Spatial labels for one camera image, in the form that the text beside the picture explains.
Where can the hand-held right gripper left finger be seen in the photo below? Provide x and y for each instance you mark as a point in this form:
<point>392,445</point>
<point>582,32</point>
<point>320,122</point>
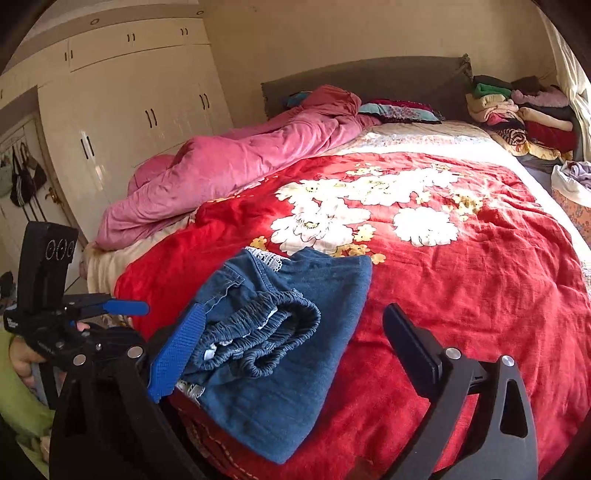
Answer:
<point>178,355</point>

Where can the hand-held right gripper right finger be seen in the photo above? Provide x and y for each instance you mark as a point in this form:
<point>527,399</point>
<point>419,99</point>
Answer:
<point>408,346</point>

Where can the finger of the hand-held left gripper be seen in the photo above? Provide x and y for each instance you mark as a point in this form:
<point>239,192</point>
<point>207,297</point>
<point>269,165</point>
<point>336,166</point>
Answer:
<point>127,308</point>

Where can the blue denim pants lace trim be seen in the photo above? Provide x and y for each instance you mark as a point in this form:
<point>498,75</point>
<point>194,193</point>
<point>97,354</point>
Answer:
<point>300,369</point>

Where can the person's left forearm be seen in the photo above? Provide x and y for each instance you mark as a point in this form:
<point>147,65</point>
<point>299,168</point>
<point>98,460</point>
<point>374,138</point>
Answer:
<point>18,410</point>

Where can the person's left hand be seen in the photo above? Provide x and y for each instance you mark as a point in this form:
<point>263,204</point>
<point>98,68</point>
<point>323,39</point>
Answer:
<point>25,364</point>

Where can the beige bed sheet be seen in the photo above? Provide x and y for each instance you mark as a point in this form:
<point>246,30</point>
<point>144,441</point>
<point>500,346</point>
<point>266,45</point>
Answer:
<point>104,267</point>

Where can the white door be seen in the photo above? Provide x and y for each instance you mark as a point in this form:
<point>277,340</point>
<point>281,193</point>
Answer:
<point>55,217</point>

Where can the red floral quilt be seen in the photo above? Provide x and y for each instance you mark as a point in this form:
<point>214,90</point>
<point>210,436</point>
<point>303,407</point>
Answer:
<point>461,286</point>

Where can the black striped hanging bag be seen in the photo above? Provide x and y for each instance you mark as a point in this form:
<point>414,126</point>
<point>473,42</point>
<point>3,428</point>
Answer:
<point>22,184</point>

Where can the grey hanging bag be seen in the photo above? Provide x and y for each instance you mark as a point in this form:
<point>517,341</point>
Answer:
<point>4,180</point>

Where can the pink duvet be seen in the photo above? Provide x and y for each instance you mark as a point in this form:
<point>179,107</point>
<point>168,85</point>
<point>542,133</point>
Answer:
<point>207,175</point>

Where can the cream wardrobe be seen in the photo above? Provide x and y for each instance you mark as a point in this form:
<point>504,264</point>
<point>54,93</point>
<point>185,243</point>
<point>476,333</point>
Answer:
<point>129,92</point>

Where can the floral laundry basket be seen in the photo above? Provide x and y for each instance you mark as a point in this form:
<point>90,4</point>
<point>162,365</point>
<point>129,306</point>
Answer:
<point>570,207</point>

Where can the dark patterned pillow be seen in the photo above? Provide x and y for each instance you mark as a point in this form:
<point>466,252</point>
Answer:
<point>401,111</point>

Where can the lavender clothes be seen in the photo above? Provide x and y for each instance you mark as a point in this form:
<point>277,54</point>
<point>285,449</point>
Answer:
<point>579,174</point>

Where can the pile of folded clothes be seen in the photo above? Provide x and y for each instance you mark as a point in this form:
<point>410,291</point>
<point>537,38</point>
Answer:
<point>521,120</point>

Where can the grey upholstered headboard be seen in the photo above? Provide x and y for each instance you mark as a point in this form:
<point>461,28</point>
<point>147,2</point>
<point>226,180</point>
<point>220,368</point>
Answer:
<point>392,78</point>

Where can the teal pillow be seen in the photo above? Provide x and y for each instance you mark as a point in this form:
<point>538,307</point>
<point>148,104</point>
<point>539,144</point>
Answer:
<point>300,99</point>

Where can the white curtain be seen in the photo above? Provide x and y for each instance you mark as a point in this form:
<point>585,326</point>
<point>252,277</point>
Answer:
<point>572,78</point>

